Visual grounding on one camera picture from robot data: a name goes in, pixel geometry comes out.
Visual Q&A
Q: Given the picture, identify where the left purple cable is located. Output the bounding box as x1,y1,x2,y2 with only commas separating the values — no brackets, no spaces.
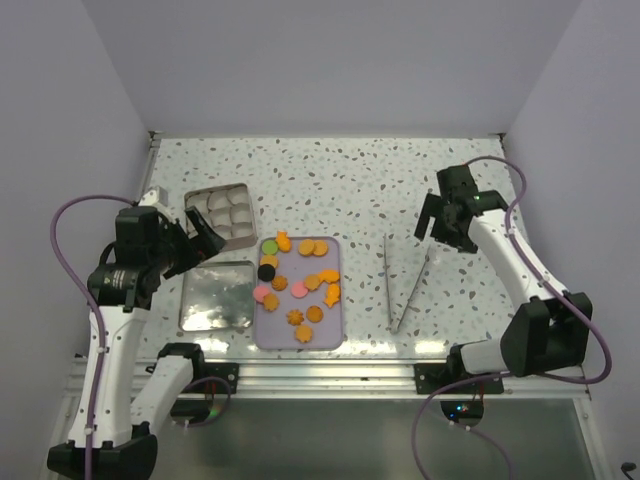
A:
48,194,232,480

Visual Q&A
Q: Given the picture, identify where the orange sandwich cookie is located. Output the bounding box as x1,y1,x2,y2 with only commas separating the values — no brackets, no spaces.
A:
260,254,279,269

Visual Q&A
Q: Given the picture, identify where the purple cable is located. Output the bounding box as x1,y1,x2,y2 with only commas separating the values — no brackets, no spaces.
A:
412,155,613,480
48,194,232,480

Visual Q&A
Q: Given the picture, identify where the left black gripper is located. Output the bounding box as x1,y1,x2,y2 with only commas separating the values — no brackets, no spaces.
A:
148,206,225,279

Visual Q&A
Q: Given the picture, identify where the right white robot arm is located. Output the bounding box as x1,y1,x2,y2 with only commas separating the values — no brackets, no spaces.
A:
414,165,593,393

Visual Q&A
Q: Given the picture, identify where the round orange cookie centre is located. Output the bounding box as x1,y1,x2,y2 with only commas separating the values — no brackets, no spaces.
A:
303,274,322,291

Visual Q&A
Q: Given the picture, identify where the aluminium front rail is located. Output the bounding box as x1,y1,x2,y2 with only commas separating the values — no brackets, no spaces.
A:
63,359,590,400

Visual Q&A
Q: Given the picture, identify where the orange fish cookie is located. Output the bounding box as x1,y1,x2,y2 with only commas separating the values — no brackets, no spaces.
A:
324,283,341,308
275,230,292,253

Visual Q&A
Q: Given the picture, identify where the lavender plastic tray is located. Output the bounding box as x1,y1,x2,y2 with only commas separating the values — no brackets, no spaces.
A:
253,235,344,351

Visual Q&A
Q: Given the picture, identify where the orange chip cookie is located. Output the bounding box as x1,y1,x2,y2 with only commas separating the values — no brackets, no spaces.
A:
306,305,324,323

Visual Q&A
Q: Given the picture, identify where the orange rosette cookie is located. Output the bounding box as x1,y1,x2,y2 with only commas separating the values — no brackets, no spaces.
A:
286,309,305,326

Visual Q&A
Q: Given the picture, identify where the orange leaf cookie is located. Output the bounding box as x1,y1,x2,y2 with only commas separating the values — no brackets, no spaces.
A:
294,325,313,344
262,293,280,312

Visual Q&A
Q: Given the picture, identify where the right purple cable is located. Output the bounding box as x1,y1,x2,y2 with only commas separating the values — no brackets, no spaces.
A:
412,155,613,480

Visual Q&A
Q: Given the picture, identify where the orange fish cookie right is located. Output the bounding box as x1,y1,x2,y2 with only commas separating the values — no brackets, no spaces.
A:
324,283,341,308

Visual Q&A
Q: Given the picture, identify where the green sandwich cookie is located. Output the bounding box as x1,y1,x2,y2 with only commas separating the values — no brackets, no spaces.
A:
261,239,279,255

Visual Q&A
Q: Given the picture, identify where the orange fish cookie top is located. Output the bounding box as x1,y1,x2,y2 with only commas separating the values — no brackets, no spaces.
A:
275,230,292,253

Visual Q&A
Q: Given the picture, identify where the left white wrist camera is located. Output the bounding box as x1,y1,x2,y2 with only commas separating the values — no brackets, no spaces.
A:
138,186,168,208

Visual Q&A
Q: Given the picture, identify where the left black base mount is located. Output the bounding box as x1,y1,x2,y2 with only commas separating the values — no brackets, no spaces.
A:
189,362,240,395

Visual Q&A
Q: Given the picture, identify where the orange shell cookie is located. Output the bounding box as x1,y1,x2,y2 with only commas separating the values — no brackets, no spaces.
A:
317,269,340,284

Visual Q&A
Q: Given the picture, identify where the orange swirl cookie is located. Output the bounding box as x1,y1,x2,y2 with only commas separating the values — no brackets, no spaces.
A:
271,275,289,291

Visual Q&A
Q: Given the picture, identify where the pink sandwich cookie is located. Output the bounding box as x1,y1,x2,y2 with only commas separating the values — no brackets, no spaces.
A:
290,282,308,299
253,285,270,303

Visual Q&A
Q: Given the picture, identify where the pink sandwich cookie centre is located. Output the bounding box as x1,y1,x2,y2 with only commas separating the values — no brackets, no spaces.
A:
290,282,308,299

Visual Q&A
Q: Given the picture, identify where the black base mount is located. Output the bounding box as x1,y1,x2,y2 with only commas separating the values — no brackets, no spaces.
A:
189,362,240,395
413,363,505,395

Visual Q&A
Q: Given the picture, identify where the round orange cookie top left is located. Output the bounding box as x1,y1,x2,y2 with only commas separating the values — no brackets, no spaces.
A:
298,238,315,256

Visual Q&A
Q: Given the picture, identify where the black sandwich cookie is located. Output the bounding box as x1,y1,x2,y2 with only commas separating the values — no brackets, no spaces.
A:
257,264,276,282

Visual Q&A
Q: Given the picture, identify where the cookie tin with liners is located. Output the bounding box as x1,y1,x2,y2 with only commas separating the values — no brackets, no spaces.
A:
184,183,257,251

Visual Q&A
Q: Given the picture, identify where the orange leaf cookie bottom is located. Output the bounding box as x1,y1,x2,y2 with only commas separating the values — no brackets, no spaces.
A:
294,325,313,344

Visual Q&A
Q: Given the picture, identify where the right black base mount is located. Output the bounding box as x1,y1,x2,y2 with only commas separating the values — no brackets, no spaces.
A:
413,363,505,395

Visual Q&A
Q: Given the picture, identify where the pink sandwich cookie left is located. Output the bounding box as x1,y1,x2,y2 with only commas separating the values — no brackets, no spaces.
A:
253,285,270,303

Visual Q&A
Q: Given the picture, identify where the orange leaf cookie left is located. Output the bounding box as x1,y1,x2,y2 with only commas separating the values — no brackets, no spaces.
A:
262,293,280,312

